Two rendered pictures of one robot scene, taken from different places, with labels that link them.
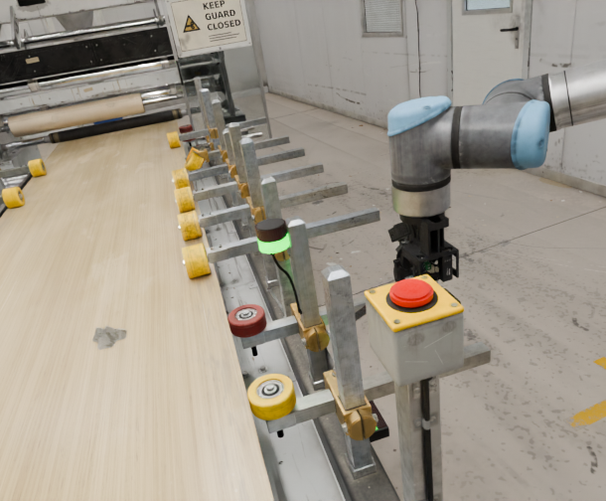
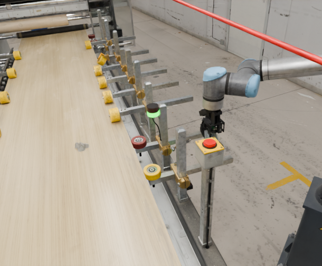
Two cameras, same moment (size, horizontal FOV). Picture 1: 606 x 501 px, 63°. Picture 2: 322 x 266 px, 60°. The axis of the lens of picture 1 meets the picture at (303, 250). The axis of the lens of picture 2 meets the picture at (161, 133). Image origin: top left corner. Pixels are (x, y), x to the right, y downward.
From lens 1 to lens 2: 0.43 m
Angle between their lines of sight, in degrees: 9
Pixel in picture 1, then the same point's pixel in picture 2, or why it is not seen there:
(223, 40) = not seen: outside the picture
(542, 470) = (251, 207)
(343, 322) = (181, 146)
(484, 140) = (236, 87)
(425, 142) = (216, 85)
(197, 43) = not seen: outside the picture
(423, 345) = (211, 158)
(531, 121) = (253, 83)
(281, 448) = not seen: hidden behind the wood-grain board
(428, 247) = (214, 121)
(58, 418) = (69, 177)
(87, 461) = (86, 192)
